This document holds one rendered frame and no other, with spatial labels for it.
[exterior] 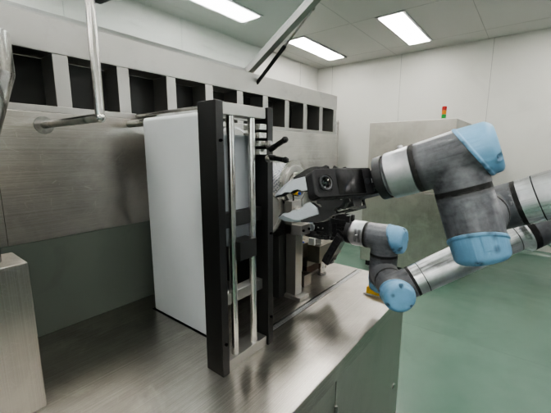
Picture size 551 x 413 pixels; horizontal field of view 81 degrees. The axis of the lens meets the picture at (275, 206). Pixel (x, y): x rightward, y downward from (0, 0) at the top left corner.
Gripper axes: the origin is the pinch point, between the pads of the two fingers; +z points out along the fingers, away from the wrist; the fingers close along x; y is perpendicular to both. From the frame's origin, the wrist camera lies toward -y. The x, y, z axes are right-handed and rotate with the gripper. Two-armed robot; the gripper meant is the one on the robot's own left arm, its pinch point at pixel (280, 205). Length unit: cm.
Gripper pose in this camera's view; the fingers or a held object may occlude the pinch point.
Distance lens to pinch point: 62.2
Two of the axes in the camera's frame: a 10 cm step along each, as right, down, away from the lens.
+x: -1.5, -9.7, 1.9
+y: 5.9, 0.6, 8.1
